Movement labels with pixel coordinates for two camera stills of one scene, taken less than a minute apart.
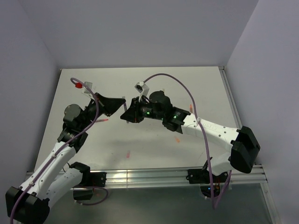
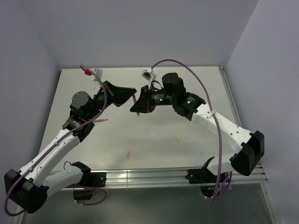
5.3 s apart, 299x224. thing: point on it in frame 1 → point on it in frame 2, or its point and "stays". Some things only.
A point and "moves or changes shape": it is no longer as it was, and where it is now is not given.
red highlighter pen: (102, 120) stays
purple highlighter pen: (125, 109) moves or changes shape
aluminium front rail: (118, 178) stays
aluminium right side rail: (230, 96) stays
